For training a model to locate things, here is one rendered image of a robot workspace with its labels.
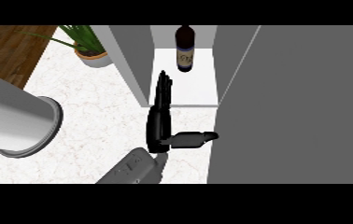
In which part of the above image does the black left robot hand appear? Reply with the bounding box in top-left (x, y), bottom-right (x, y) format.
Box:
top-left (145, 70), bottom-right (220, 154)

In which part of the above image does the grey open cabinet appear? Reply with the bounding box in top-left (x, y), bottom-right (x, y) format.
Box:
top-left (90, 24), bottom-right (261, 108)

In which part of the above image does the dark wine bottle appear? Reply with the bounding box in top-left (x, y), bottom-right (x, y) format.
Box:
top-left (174, 24), bottom-right (196, 74)

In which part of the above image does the grey cabinet door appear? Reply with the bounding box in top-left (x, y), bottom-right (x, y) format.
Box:
top-left (205, 24), bottom-right (353, 185)

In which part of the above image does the large grey cylindrical container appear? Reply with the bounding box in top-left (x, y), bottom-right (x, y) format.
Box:
top-left (0, 77), bottom-right (65, 159)

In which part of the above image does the green potted plant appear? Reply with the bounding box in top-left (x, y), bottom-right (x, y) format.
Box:
top-left (18, 24), bottom-right (114, 69)

